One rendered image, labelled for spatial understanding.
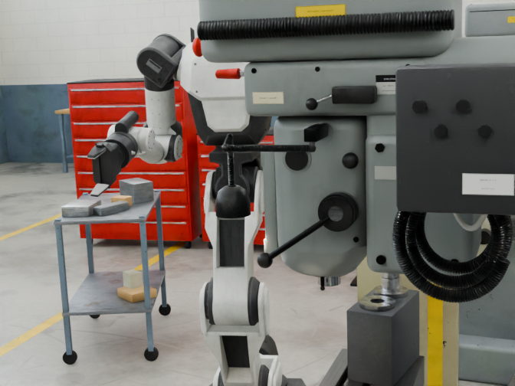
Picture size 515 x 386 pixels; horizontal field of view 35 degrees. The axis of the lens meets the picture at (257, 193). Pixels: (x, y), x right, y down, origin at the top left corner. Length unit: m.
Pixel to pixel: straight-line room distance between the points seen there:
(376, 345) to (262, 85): 0.82
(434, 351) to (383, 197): 2.11
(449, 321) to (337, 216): 2.04
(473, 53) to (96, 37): 10.94
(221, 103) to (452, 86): 1.25
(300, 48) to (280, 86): 0.08
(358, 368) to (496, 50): 0.97
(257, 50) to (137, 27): 10.41
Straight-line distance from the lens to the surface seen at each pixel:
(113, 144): 2.15
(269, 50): 1.47
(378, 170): 1.45
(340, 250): 1.52
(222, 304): 2.35
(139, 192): 4.86
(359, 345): 2.06
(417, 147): 1.18
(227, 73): 1.73
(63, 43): 12.49
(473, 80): 1.16
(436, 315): 3.46
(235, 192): 1.62
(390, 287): 2.14
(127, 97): 6.92
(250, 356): 2.44
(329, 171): 1.49
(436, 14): 1.37
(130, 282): 4.78
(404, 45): 1.41
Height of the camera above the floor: 1.78
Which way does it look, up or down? 11 degrees down
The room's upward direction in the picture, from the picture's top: 2 degrees counter-clockwise
